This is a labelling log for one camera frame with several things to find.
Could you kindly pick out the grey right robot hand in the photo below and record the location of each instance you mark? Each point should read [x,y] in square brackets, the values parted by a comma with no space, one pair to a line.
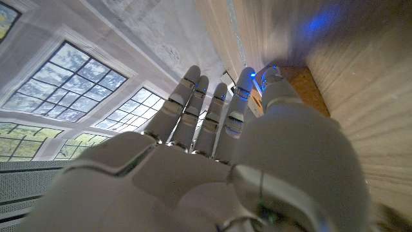
[193,180]

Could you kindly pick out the orange wooden block with holes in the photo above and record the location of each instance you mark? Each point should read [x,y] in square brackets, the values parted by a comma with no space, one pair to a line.
[305,90]

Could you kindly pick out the white power strip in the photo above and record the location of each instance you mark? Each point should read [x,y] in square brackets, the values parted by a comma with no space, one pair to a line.
[228,82]

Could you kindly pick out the printed window backdrop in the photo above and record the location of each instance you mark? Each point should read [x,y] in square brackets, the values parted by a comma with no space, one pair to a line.
[96,64]

